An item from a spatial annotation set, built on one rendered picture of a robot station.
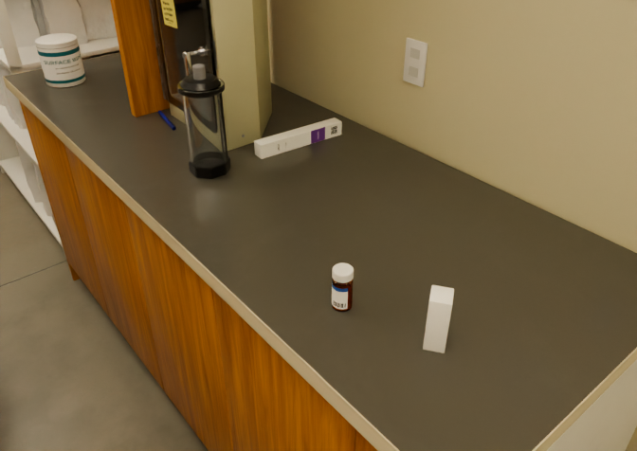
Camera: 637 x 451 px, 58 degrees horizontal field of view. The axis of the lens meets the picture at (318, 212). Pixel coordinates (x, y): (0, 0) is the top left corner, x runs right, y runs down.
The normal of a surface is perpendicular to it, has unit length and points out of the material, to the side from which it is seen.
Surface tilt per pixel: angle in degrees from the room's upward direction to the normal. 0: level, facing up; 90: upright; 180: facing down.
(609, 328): 0
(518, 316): 0
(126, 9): 90
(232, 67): 90
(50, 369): 0
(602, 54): 90
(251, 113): 90
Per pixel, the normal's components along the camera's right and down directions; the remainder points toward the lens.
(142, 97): 0.64, 0.42
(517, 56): -0.77, 0.34
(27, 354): 0.00, -0.84
